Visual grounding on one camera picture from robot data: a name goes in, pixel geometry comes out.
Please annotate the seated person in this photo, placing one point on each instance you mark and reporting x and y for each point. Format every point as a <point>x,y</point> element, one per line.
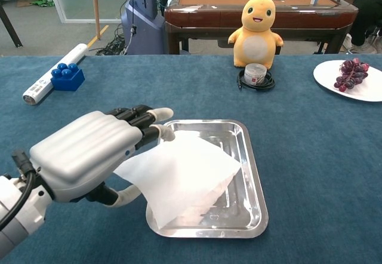
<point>365,13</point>

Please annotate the white paper sheet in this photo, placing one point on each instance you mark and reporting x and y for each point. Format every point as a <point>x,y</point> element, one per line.
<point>185,174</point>

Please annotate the white plate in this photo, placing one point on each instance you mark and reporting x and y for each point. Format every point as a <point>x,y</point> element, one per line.
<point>325,76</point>

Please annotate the yellow plush toy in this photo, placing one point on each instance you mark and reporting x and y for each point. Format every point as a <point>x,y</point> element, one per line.
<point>256,43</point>

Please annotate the white film roll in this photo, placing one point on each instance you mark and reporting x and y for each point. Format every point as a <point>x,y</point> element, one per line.
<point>35,92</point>

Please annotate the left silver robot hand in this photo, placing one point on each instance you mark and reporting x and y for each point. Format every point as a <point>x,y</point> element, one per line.
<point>83,150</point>

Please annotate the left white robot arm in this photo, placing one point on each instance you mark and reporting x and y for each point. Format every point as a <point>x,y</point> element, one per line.
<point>27,207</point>

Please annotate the small clear jar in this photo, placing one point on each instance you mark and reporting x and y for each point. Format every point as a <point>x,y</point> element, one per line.
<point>255,74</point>

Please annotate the green object on floor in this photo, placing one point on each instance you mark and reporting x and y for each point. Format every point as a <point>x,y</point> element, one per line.
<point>43,1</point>

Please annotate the shiny metal tray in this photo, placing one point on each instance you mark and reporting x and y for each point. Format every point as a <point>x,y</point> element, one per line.
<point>250,204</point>

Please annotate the blue grey machine body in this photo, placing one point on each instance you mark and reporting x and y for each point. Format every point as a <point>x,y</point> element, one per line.
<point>143,31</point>

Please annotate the black slanted table leg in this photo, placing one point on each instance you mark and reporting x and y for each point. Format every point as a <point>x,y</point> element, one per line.
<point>10,26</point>

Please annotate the blue felt tablecloth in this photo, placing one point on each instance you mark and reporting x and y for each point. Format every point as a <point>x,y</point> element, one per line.
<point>298,156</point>

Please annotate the bunch of red grapes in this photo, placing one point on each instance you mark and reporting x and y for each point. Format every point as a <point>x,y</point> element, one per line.
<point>352,74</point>

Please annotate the blue toy building block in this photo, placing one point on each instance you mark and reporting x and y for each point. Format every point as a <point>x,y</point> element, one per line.
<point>68,82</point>

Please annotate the brown mahjong table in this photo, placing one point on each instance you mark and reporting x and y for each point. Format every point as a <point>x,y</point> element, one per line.
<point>209,16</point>

